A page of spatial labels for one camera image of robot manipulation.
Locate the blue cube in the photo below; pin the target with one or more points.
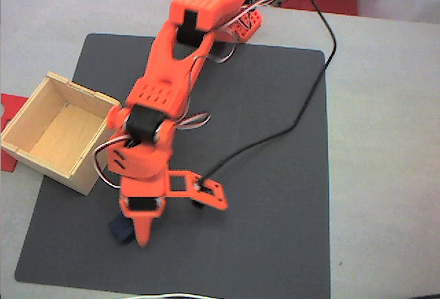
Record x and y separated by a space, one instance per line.
119 229

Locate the open wooden box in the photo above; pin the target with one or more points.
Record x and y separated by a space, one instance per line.
62 130

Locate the dark grey mat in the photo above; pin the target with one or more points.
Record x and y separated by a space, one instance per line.
258 244

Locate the red sheet with cutouts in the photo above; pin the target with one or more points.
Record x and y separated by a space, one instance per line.
7 161

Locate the plain red sheet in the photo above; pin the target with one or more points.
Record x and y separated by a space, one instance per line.
340 3

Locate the orange camera mount with camera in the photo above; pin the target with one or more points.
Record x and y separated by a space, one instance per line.
214 196

